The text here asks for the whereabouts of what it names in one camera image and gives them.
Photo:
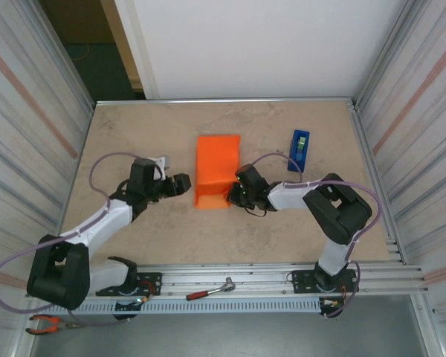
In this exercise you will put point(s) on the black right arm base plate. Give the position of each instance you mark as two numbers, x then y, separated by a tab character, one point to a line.
304	279

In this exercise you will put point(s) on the aluminium side rail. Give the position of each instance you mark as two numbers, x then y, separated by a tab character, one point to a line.
359	130

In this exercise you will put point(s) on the blue tape dispenser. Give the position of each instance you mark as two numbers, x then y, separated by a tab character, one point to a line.
293	158

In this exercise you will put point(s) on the green tape roll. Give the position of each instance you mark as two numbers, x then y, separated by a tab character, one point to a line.
301	143

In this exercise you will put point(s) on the aluminium frame post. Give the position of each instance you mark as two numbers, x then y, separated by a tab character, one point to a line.
387	48
61	63

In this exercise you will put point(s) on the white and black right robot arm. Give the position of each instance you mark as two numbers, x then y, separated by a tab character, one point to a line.
338	215

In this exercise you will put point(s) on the wide aluminium mounting rail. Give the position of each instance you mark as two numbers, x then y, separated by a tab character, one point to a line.
264	279

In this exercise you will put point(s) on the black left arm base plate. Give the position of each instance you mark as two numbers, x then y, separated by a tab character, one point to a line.
152	279

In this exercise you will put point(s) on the black electronics box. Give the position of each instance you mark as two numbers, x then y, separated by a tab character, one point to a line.
124	308
329	309

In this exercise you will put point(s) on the thin aluminium table edge rail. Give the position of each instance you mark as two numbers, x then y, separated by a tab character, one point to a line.
226	100

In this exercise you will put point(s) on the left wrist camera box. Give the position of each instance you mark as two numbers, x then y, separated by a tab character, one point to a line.
161	162

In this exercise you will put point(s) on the striped translucent side panel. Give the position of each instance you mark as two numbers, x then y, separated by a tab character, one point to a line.
15	130
431	130

